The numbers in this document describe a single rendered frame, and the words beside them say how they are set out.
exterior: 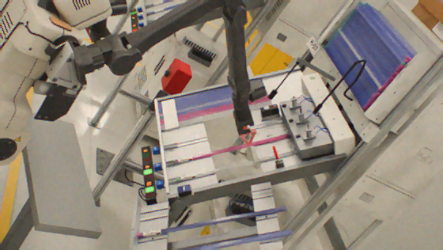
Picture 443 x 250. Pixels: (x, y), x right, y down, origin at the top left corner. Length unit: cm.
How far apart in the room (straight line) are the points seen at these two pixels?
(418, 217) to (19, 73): 282
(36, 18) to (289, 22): 216
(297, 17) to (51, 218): 210
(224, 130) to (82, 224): 197
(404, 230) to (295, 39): 143
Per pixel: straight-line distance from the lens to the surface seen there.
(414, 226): 397
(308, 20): 363
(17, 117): 194
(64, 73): 169
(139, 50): 172
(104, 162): 350
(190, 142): 251
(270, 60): 571
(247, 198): 276
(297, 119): 243
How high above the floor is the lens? 196
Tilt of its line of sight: 24 degrees down
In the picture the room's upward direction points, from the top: 37 degrees clockwise
